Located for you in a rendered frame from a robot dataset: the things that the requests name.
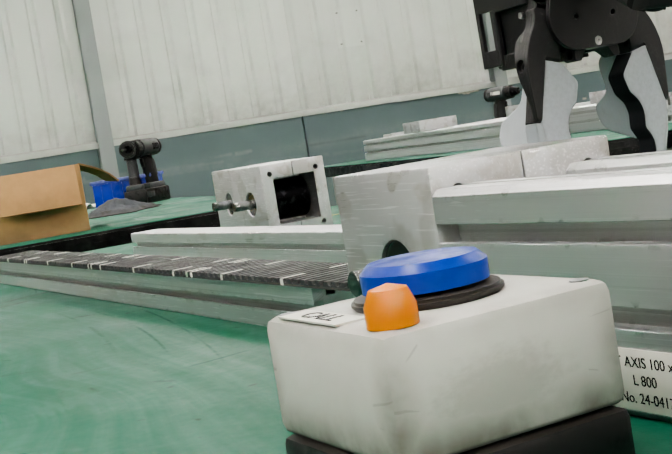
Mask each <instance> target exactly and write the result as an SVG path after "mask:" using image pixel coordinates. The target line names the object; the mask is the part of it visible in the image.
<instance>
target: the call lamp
mask: <svg viewBox="0 0 672 454"><path fill-rule="evenodd" d="M363 311H364V317H365V323H366V329H367V331H374V332H376V331H389V330H396V329H401V328H406V327H409V326H413V325H415V324H418V323H419V322H420V317H419V311H418V305H417V300H416V298H415V297H414V295H413V293H412V292H411V290H410V289H409V287H408V286H407V285H406V284H395V283H385V284H382V285H380V286H378V287H375V288H373V289H370V290H368V292H367V295H366V299H365V303H364V307H363Z"/></svg>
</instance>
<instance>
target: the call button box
mask: <svg viewBox="0 0 672 454"><path fill-rule="evenodd" d="M414 297H415V298H416V300H417V305H418V311H419V317H420V322H419V323H418V324H415V325H413V326H409V327H406V328H401V329H396V330H389V331H376V332H374V331H367V329H366V323H365V317H364V311H363V307H364V303H365V299H366V297H365V296H363V295H360V296H358V297H356V298H352V299H348V300H343V301H339V302H335V303H331V304H326V305H322V306H318V307H314V308H309V309H305V310H301V311H297V312H287V313H283V314H280V315H279V316H276V317H275V318H273V319H272V320H271V321H269V322H268V327H267V332H268V338H269V344H270V349H271V355H272V361H273V367H274V373H275V379H276V385H277V391H278V397H279V403H280V409H281V415H282V421H283V424H284V426H285V427H286V429H287V431H290V432H293V433H294V434H292V435H290V436H289V437H287V438H286V442H285V446H286V452H287V454H635V447H634V441H633V434H632V428H631V421H630V415H629V413H628V411H627V410H626V409H625V408H621V407H616V406H612V405H615V404H617V403H619V402H620V401H621V400H622V399H623V397H624V385H623V378H622V372H621V365H620V359H619V352H618V346H617V339H616V333H615V326H614V319H613V313H612V306H611V300H610V293H609V290H608V288H607V285H606V283H604V282H602V281H599V280H595V279H589V278H587V277H585V278H560V277H539V276H518V275H496V274H490V276H489V277H488V278H486V279H484V280H481V281H478V282H476V283H472V284H469V285H465V286H461V287H456V288H452V289H449V290H445V291H440V292H435V293H429V294H423V295H414Z"/></svg>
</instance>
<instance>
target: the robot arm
mask: <svg viewBox="0 0 672 454"><path fill-rule="evenodd" d="M473 4H474V10H475V16H476V22H477V28H478V34H479V41H480V47H481V53H482V59H483V65H484V70H486V69H491V68H495V67H499V69H500V70H502V71H506V70H512V69H516V70H517V74H518V77H519V80H520V83H521V85H522V87H523V89H522V98H521V102H520V104H519V106H518V107H517V109H516V110H515V111H513V112H512V113H511V114H510V115H509V116H508V117H507V118H506V119H505V120H504V121H503V123H502V125H501V129H500V143H501V146H502V147H504V146H513V145H521V144H529V143H538V142H546V141H555V140H563V139H572V137H571V133H570V128H569V118H570V112H571V110H572V109H573V107H574V105H575V103H576V100H577V92H578V82H577V80H576V79H575V78H574V77H573V75H572V74H571V73H570V72H569V71H568V70H567V68H566V67H565V66H564V65H563V64H562V63H560V62H565V63H572V62H577V61H581V60H582V58H584V57H589V54H588V53H590V52H594V51H595V52H597V53H598V54H599V55H601V57H600V59H599V70H600V73H601V75H602V78H603V81H604V84H605V88H606V91H605V94H604V95H603V96H602V98H601V99H600V100H599V101H598V103H597V104H596V112H597V115H598V118H599V120H600V122H601V123H602V125H603V126H604V127H605V128H606V129H608V130H609V131H611V132H615V133H619V134H622V135H626V136H630V137H634V138H637V139H638V141H639V146H640V151H641V153H647V152H657V151H666V150H667V136H668V110H667V102H666V100H667V99H668V97H669V92H668V84H667V76H666V67H665V58H664V52H663V47H662V43H661V40H660V37H659V34H658V32H657V30H656V27H655V25H654V23H653V22H652V20H651V18H650V17H649V15H648V14H647V12H657V11H661V10H666V7H672V0H473ZM646 11H647V12H646ZM488 12H489V13H490V19H491V25H492V31H493V37H494V43H495V49H496V50H495V51H491V52H488V49H487V42H486V36H485V30H484V24H483V18H482V14H484V13H488Z"/></svg>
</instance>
